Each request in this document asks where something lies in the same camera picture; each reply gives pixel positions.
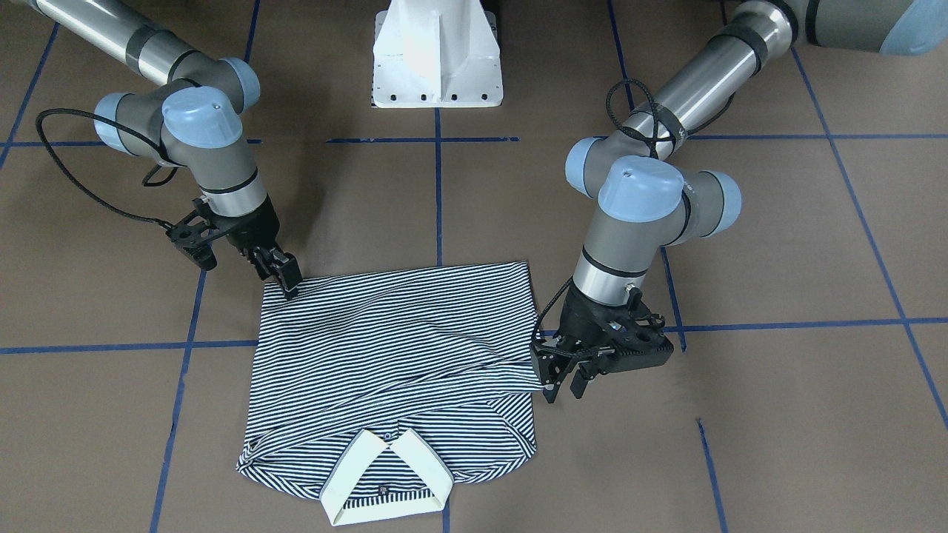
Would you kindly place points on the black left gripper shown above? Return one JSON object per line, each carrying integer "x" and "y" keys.
{"x": 580, "y": 317}

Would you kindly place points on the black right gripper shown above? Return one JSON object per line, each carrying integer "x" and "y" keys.
{"x": 253, "y": 229}

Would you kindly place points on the blue white striped polo shirt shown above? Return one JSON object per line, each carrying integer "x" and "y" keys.
{"x": 376, "y": 393}

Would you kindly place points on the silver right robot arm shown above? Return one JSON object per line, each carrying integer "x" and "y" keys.
{"x": 192, "y": 120}

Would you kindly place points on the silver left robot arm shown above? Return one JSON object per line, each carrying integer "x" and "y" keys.
{"x": 645, "y": 203}

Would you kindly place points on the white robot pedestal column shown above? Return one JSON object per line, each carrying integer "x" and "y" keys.
{"x": 437, "y": 54}

